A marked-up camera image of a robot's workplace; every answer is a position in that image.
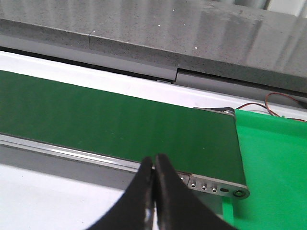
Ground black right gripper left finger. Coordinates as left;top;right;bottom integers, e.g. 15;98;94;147
88;157;154;230

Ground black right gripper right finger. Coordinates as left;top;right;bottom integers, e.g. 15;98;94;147
155;154;235;230

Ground green conveyor belt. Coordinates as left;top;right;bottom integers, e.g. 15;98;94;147
0;71;246;185

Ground bright green plastic tray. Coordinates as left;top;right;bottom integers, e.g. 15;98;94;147
223;110;307;230

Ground grey stone counter slab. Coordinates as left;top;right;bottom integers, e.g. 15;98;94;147
0;0;307;94

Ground aluminium conveyor frame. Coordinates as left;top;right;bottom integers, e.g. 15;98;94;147
0;110;249;199

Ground red and black cable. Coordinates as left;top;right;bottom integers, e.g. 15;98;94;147
237;92;307;122

